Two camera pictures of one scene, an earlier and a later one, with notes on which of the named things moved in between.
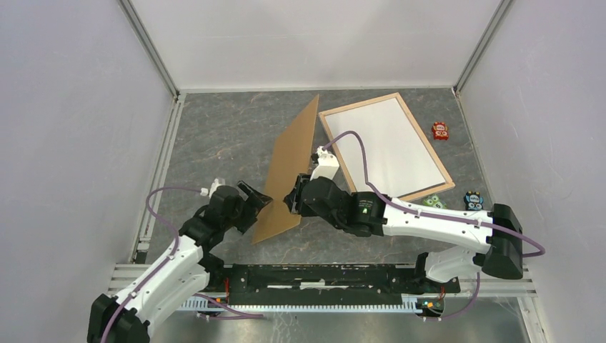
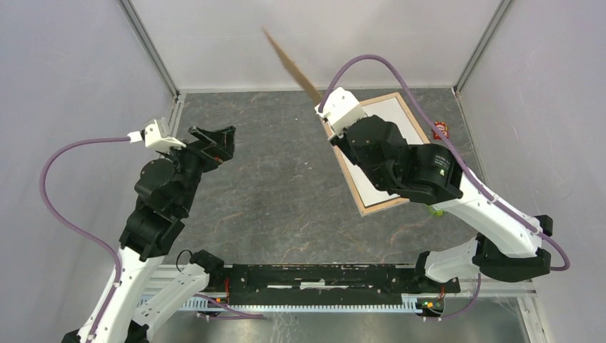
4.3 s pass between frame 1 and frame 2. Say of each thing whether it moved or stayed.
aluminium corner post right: stayed
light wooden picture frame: stayed
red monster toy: stayed
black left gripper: moved
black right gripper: moved
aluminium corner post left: stayed
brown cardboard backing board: moved
